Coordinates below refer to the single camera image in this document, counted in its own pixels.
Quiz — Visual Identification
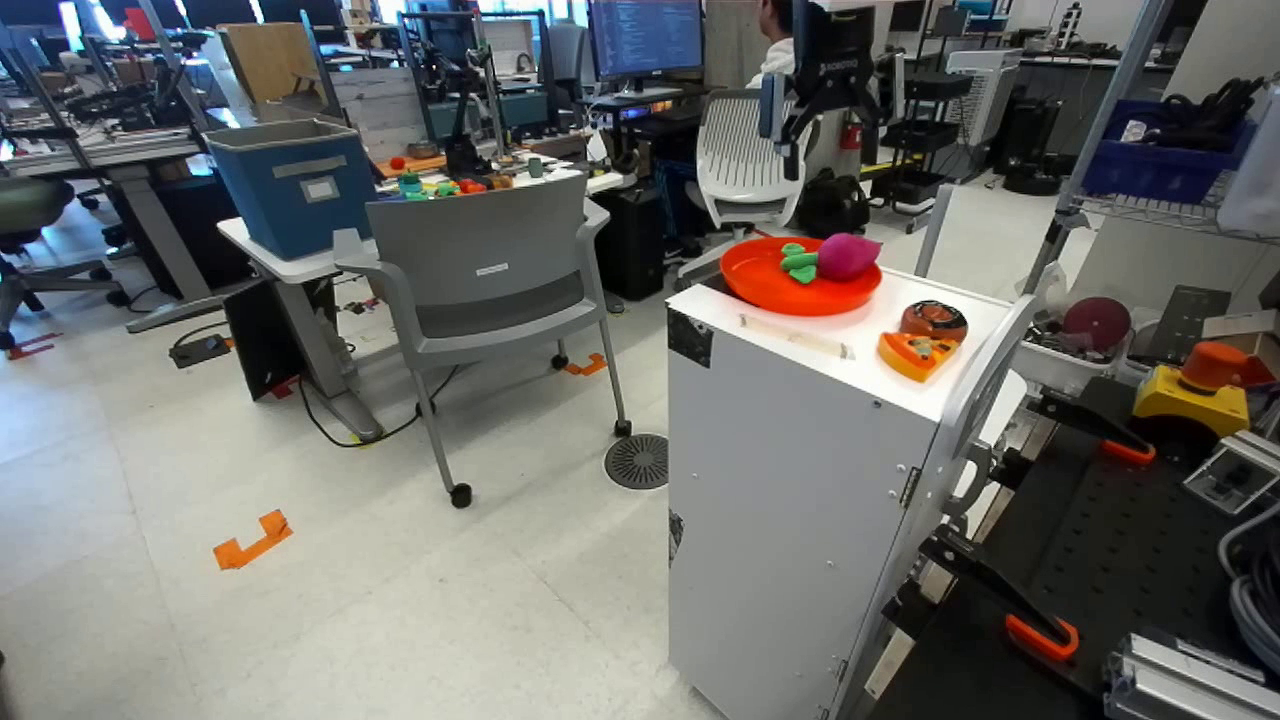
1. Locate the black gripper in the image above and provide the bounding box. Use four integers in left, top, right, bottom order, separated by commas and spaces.
778, 0, 889, 183

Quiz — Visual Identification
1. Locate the purple and red toy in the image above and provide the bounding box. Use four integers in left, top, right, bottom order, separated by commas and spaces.
776, 233, 884, 289

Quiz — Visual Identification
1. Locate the orange plastic plate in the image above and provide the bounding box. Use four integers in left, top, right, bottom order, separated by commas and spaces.
716, 233, 889, 321

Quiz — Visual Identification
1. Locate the orange toy pizza slice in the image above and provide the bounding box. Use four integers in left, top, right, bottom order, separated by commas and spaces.
875, 326, 966, 386

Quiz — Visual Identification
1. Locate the colourful toy pile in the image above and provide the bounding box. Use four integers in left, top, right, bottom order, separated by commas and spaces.
376, 135, 596, 203

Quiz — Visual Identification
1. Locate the white toy kitchen cabinet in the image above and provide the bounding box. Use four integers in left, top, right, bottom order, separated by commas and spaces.
662, 255, 1042, 720

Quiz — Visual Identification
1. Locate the black backpack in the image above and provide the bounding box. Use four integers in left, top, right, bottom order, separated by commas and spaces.
792, 169, 875, 245

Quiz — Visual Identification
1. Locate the person in white shirt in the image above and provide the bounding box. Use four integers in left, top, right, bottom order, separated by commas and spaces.
743, 0, 802, 94

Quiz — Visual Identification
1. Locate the white mesh chair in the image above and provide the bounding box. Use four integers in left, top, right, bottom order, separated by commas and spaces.
690, 88, 802, 210

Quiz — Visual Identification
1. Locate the beige masking tape label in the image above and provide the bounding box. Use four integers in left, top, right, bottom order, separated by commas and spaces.
734, 307, 854, 365

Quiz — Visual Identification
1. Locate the computer monitor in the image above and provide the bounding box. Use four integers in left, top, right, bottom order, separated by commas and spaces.
586, 0, 706, 90

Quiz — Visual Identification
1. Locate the black computer tower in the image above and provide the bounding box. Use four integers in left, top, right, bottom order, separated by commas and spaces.
219, 274, 306, 404
592, 175, 673, 304

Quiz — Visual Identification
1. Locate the blue shelf crate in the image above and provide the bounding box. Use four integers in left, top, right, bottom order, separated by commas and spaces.
1080, 90, 1265, 203

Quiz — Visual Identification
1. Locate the grey plastic chair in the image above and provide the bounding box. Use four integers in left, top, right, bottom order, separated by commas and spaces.
331, 171, 636, 511

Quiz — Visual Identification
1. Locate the grey round floor base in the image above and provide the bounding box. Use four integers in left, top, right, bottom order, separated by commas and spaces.
598, 432, 673, 493

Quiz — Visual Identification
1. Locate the orange black bar clamp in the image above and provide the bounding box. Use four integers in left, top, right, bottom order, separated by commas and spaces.
915, 524, 1084, 670
1022, 383, 1159, 472

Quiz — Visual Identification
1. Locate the yellow red emergency stop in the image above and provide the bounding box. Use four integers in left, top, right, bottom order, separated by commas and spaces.
1130, 337, 1280, 438

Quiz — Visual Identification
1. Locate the black perforated breadboard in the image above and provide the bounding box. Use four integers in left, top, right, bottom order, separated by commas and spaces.
984, 437, 1280, 670

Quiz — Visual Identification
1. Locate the blue storage bin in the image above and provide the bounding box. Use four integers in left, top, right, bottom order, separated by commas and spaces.
201, 115, 380, 259

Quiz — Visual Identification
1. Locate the brown cardboard box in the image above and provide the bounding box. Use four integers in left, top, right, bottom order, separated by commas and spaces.
215, 16, 331, 122

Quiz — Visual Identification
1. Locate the grey desk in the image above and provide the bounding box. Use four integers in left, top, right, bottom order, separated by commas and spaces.
0, 122, 255, 337

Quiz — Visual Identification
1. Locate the black office chair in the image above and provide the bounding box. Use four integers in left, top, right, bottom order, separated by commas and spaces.
0, 171, 77, 356

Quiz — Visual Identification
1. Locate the aluminium extrusion rail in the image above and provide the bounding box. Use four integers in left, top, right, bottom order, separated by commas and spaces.
1098, 632, 1280, 720
1179, 428, 1280, 518

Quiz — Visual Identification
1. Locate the black coiled cable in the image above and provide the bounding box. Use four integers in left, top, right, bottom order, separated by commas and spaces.
1215, 496, 1280, 644

